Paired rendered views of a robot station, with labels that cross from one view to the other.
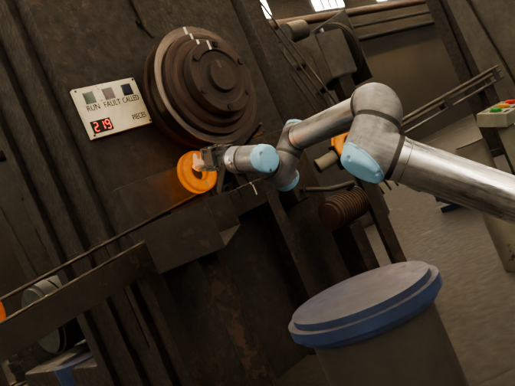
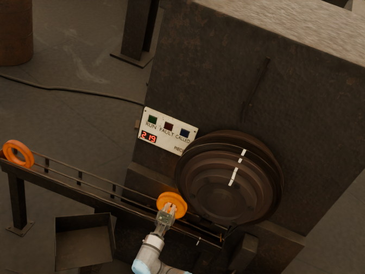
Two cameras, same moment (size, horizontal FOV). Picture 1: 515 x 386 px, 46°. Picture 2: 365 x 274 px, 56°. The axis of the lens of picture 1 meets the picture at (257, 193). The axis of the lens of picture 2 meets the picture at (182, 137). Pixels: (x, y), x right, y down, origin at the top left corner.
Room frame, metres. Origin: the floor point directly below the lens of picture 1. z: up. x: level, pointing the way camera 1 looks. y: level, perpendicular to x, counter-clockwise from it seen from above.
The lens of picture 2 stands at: (1.43, -0.65, 2.17)
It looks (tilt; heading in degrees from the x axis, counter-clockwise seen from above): 39 degrees down; 51
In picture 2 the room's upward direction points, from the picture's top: 18 degrees clockwise
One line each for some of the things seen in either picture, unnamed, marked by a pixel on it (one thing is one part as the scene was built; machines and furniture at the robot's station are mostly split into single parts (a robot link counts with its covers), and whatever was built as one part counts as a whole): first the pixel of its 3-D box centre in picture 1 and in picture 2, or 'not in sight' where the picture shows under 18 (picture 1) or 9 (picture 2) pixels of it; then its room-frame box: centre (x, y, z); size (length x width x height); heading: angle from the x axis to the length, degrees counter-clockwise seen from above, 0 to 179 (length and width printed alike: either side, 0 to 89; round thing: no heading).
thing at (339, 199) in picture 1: (364, 253); not in sight; (2.44, -0.30, 0.27); 0.22 x 0.13 x 0.53; 134
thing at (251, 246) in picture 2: (284, 176); (242, 254); (2.48, -0.13, 0.68); 0.11 x 0.08 x 0.24; 44
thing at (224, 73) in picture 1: (218, 77); (221, 198); (2.24, -0.04, 1.11); 0.28 x 0.06 x 0.28; 134
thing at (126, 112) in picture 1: (113, 107); (167, 133); (2.15, 0.35, 1.15); 0.26 x 0.02 x 0.18; 134
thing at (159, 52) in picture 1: (203, 87); (227, 182); (2.31, 0.03, 1.11); 0.47 x 0.06 x 0.47; 134
